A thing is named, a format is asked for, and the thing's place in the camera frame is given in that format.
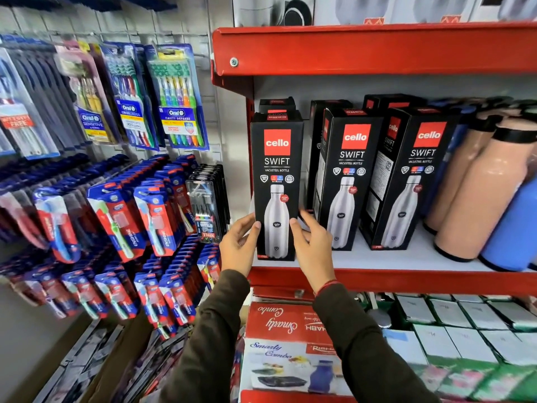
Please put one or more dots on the black steel bottle box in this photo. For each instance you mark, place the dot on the black steel bottle box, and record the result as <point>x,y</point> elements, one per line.
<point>277,104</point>
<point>277,172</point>
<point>392,100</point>
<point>407,184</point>
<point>352,180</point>
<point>316,155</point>

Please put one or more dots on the group of white boxes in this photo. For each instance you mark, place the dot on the group of white boxes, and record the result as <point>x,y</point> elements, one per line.
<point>461,327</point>

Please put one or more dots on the stack of black toothbrush packs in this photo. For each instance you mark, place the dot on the stack of black toothbrush packs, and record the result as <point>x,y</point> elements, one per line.
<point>207,205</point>

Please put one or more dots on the pink yellow toothbrush pack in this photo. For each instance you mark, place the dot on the pink yellow toothbrush pack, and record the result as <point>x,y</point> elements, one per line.
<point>86,92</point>

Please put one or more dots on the red metal shelf board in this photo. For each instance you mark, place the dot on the red metal shelf board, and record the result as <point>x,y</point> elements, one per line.
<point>398,279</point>
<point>373,48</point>

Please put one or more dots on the multicolour toothbrush pack yellow label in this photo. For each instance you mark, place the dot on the multicolour toothbrush pack yellow label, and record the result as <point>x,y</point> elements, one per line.
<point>180,100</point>

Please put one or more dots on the brown cardboard box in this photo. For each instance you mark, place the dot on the brown cardboard box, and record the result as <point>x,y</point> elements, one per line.
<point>117,356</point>

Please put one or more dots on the person's left thumb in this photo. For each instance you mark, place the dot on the person's left thumb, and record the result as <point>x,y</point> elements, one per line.
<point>253,234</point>

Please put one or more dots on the peach bottle with black cap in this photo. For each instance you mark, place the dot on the peach bottle with black cap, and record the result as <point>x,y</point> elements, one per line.
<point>457,163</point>
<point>482,193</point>

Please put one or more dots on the person's left hand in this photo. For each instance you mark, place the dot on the person's left hand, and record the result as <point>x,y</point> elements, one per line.
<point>235,251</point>

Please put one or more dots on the person's right forearm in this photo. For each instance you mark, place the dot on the person's right forearm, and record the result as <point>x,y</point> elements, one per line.
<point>365,352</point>

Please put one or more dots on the pile of dark packets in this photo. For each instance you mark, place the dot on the pile of dark packets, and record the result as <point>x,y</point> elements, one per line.
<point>84,369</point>

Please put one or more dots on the group of green floral boxes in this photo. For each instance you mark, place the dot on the group of green floral boxes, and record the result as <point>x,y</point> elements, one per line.
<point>478,379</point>

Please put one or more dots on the person's right hand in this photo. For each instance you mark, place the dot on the person's right hand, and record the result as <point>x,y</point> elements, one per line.
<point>314,255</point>

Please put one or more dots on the row of red blue toothbrush packets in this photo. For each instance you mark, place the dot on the row of red blue toothbrush packets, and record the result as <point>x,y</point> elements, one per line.
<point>178,293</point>
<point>151,302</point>
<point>161,214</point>
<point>54,289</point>
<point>16,209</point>
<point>115,218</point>
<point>58,226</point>
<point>209,264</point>
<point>115,295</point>

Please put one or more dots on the white appliance box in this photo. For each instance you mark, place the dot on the white appliance box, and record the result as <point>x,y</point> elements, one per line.
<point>356,8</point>
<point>507,6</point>
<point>436,7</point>
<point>272,10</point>

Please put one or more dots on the blue toothbrush pack white label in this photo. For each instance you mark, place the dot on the blue toothbrush pack white label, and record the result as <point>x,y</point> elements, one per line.
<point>128,96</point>

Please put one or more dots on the red lunch set box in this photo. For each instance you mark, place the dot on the red lunch set box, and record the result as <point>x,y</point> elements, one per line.
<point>285,344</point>

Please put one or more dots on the person's right thumb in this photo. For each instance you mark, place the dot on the person's right thumb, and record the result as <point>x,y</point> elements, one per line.
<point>296,233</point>

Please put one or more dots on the person's left forearm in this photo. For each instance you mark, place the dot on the person's left forearm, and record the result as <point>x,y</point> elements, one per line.
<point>209,344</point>

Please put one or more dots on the row of dark blue toothbrush packs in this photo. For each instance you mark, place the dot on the row of dark blue toothbrush packs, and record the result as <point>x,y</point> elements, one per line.
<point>29,100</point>

